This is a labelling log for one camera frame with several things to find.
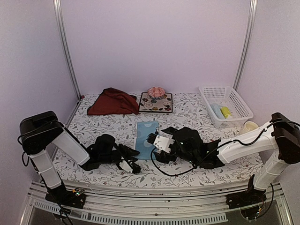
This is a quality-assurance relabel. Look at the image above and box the right aluminium post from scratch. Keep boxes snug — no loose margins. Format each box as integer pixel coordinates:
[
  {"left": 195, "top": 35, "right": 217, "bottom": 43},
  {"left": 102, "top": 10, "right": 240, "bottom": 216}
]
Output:
[{"left": 233, "top": 0, "right": 258, "bottom": 91}]

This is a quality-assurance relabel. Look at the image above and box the aluminium front rail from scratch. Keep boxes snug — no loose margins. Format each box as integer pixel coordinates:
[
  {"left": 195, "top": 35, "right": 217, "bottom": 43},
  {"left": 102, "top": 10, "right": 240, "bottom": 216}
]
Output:
[{"left": 20, "top": 180, "right": 293, "bottom": 225}]

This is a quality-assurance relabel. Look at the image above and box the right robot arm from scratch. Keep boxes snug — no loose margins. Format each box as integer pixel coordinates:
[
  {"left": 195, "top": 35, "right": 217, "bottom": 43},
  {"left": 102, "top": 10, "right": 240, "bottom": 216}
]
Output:
[{"left": 147, "top": 112, "right": 300, "bottom": 204}]

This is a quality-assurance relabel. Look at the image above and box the white plastic basket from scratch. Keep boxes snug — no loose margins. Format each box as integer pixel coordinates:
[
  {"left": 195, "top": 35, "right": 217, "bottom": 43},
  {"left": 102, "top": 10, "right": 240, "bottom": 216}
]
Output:
[{"left": 198, "top": 86, "right": 254, "bottom": 128}]

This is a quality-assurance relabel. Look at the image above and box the rolled yellow towel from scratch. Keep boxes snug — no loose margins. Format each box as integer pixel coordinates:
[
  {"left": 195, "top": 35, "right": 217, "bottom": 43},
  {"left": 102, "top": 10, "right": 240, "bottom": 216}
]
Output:
[{"left": 221, "top": 106, "right": 233, "bottom": 119}]

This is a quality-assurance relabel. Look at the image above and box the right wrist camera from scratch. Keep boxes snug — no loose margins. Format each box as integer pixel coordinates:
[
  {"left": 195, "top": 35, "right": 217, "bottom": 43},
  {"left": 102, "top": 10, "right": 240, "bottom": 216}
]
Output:
[{"left": 147, "top": 133, "right": 175, "bottom": 153}]

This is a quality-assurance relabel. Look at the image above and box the blue cartoon towel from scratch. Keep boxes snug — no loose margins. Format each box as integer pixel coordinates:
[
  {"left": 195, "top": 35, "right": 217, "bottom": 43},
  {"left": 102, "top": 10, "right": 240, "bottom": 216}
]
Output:
[{"left": 134, "top": 121, "right": 159, "bottom": 160}]

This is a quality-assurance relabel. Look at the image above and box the red patterned bowl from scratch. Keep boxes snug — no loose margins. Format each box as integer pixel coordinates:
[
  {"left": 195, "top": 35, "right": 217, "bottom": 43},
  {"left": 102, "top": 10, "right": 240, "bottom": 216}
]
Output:
[{"left": 147, "top": 87, "right": 165, "bottom": 98}]

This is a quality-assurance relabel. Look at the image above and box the left aluminium post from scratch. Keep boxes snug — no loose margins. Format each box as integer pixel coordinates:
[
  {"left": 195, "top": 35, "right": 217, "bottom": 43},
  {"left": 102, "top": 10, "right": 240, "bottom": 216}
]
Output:
[{"left": 53, "top": 0, "right": 82, "bottom": 100}]

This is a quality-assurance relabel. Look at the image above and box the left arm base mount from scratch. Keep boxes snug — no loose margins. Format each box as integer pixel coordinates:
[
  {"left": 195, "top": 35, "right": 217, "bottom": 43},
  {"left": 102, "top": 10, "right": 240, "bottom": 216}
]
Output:
[{"left": 45, "top": 183, "right": 86, "bottom": 209}]

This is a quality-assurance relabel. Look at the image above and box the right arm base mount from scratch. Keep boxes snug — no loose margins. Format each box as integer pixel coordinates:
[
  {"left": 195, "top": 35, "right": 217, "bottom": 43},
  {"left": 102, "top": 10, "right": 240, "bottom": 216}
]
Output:
[{"left": 226, "top": 175, "right": 267, "bottom": 209}]

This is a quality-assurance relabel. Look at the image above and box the cream ribbed mug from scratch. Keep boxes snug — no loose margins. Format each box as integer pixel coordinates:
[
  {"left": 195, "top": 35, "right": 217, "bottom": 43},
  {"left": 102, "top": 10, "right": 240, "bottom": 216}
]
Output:
[{"left": 239, "top": 121, "right": 259, "bottom": 135}]

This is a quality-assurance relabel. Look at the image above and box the dark red towel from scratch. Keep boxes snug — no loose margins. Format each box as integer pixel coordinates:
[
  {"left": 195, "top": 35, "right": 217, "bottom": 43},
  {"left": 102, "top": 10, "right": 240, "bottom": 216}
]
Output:
[{"left": 87, "top": 88, "right": 139, "bottom": 116}]

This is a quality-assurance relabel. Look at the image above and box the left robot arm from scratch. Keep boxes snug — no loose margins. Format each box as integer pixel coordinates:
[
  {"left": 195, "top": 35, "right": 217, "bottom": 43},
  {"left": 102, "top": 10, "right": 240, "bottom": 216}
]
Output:
[{"left": 18, "top": 111, "right": 141, "bottom": 203}]

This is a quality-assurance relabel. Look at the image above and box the aluminium post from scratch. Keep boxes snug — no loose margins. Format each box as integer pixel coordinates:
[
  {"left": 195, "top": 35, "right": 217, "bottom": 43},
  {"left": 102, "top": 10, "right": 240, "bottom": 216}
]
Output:
[
  {"left": 233, "top": 0, "right": 258, "bottom": 91},
  {"left": 53, "top": 0, "right": 82, "bottom": 100}
]

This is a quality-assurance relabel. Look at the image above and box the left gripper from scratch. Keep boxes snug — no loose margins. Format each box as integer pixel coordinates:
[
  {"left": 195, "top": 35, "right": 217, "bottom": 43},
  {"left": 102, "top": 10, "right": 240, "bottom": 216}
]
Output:
[{"left": 99, "top": 144, "right": 140, "bottom": 168}]

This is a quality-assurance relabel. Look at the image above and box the rolled light blue towel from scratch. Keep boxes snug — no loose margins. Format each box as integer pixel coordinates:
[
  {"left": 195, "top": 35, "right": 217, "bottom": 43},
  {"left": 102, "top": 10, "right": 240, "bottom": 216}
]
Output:
[{"left": 210, "top": 103, "right": 225, "bottom": 120}]

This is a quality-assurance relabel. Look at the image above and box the floral square trivet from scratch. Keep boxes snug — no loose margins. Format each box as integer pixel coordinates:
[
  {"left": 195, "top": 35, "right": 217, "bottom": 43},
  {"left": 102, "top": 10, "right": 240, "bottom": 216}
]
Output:
[{"left": 139, "top": 92, "right": 173, "bottom": 113}]

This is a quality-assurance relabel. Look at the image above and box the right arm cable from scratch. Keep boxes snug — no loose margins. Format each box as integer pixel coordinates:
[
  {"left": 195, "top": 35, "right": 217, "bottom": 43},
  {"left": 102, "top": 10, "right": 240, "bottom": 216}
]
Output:
[{"left": 151, "top": 118, "right": 291, "bottom": 177}]

